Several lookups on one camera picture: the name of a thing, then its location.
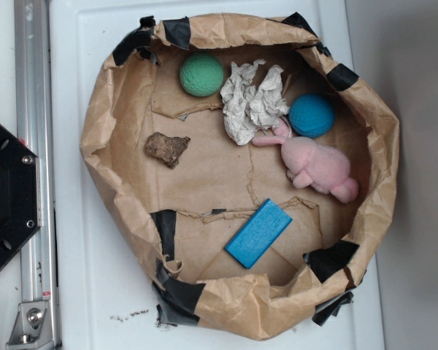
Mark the blue rectangular block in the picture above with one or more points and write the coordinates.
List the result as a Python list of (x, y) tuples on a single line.
[(258, 233)]

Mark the pink plush bunny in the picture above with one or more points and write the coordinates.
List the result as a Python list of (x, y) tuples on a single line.
[(310, 164)]

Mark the aluminium extrusion rail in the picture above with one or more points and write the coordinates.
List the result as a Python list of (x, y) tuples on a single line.
[(38, 258)]

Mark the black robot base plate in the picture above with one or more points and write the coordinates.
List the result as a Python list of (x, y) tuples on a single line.
[(19, 216)]

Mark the metal corner bracket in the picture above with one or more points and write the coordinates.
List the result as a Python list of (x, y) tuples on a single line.
[(32, 328)]

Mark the green foam ball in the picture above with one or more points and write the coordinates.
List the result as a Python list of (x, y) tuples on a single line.
[(201, 75)]

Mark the brown paper bin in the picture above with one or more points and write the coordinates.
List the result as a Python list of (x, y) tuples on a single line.
[(178, 220)]

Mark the crumpled white paper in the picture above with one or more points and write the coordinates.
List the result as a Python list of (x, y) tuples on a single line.
[(247, 108)]

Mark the blue foam ball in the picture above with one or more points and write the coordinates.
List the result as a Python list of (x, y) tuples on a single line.
[(311, 115)]

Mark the brown rock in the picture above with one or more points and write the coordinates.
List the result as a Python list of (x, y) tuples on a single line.
[(165, 148)]

